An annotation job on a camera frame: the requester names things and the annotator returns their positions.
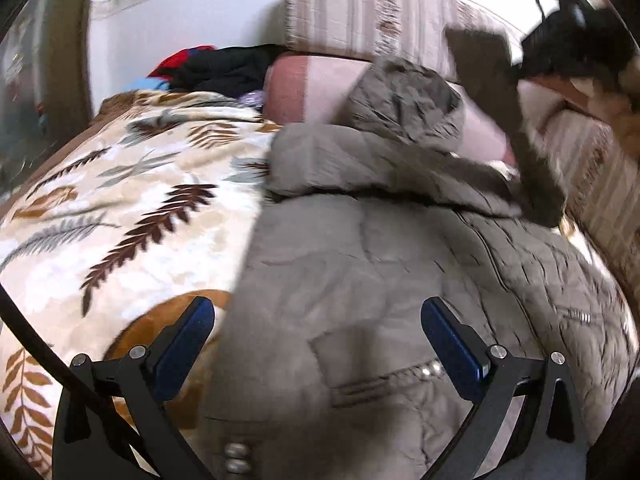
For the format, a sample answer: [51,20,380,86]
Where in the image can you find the beige striped floral cushion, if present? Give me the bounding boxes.
[542,107,640,293]

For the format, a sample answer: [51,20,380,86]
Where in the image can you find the leaf print blanket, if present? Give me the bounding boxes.
[0,89,281,480]

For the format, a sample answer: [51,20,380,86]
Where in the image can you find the black cable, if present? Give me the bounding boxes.
[0,287,151,468]

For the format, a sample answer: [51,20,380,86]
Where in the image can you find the light blue cloth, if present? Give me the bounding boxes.
[131,76,172,94]

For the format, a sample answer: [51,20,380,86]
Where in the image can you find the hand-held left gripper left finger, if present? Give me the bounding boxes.
[52,296,216,480]

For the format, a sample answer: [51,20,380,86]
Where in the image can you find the black garment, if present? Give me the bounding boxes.
[169,44,287,100]

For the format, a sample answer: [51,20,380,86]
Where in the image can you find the red garment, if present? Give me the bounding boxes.
[152,46,217,79]

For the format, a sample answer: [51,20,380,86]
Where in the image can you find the patterned glass door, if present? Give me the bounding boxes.
[0,0,97,206]

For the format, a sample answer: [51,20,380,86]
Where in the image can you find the brown pink cushion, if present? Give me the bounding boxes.
[520,74,640,133]

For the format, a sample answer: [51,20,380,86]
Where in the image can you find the grey quilted jacket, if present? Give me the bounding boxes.
[205,27,637,480]

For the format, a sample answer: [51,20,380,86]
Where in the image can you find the pink bolster cushion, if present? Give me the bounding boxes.
[262,54,521,166]

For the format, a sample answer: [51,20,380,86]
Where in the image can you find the long striped floral cushion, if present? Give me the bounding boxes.
[284,0,523,77]

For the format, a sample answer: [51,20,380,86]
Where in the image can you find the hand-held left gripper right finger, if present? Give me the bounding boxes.
[420,296,588,480]

